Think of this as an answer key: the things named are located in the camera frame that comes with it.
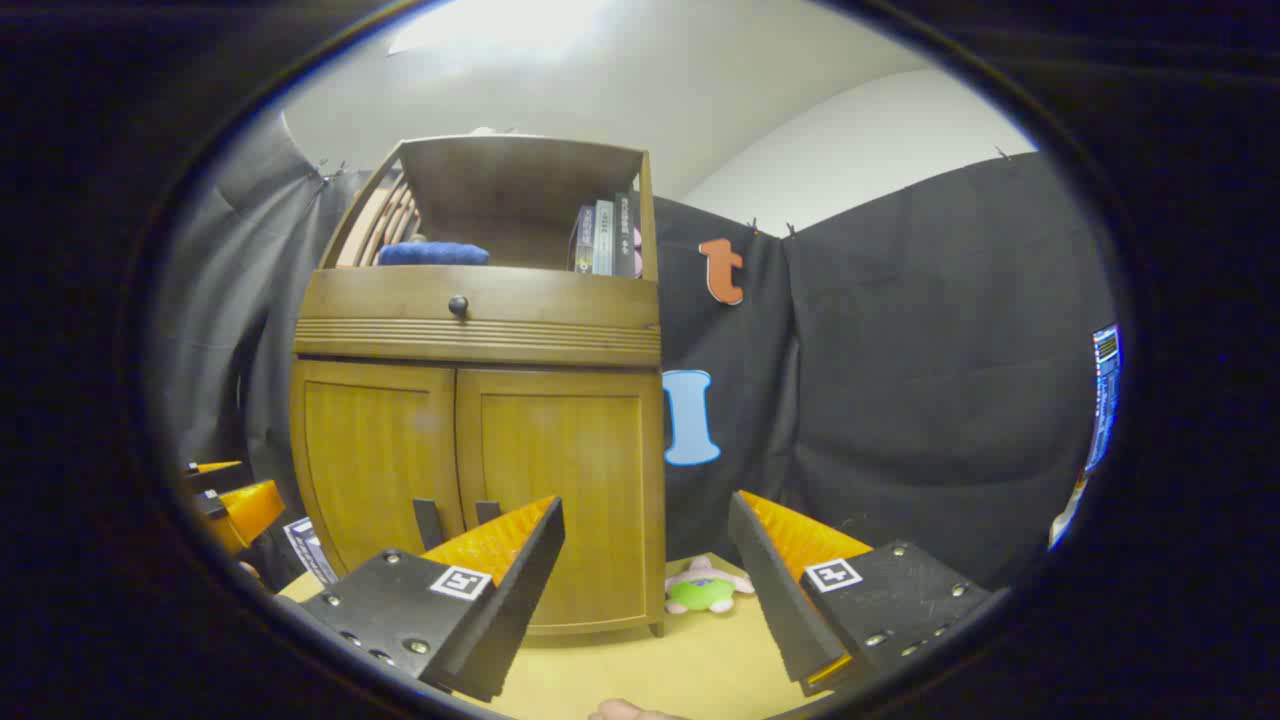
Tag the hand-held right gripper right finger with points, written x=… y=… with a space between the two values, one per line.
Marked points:
x=775 y=600

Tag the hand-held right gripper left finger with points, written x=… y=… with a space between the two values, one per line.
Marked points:
x=520 y=600

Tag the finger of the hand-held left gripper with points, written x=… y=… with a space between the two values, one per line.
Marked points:
x=250 y=510
x=215 y=468

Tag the wooden cabinet door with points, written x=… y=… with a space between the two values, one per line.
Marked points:
x=370 y=450
x=570 y=440

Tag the wooden double-door shoe cabinet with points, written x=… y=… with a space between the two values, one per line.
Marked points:
x=520 y=180

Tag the green and pink plush toy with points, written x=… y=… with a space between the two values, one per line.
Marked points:
x=700 y=595

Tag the black backdrop cloth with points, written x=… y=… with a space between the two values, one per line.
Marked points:
x=900 y=400

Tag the wooden drawer with black knob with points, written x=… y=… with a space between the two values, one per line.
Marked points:
x=540 y=300

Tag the blue folded cloth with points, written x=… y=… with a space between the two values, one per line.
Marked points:
x=430 y=254

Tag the grey book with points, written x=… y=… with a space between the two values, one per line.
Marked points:
x=604 y=238

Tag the computer monitor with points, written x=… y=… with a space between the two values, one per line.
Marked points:
x=1102 y=400

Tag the small white object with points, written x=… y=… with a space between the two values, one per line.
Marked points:
x=490 y=131

